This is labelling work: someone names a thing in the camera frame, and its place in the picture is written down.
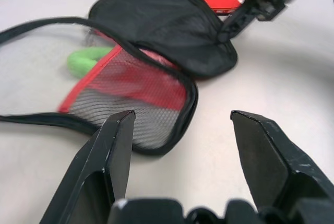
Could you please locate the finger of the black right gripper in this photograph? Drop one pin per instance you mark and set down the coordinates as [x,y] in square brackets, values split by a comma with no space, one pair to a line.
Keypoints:
[238,19]

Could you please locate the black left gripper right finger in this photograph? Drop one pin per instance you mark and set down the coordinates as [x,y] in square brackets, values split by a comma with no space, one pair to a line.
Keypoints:
[271,156]

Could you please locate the black mesh paddle case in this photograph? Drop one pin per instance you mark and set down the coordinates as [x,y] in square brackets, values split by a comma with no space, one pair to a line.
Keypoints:
[161,17]

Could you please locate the green fuzzy loop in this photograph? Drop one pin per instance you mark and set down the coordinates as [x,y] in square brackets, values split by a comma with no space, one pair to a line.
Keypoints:
[78,63]

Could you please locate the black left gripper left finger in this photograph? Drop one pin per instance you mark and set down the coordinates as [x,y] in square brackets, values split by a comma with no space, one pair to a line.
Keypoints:
[101,156]

